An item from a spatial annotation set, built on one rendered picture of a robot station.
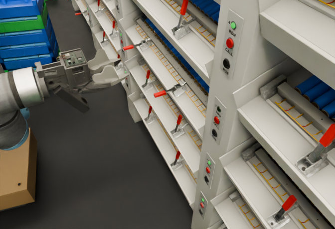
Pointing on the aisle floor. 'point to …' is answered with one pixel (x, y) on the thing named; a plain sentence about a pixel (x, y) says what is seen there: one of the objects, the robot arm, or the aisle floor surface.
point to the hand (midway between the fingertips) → (120, 70)
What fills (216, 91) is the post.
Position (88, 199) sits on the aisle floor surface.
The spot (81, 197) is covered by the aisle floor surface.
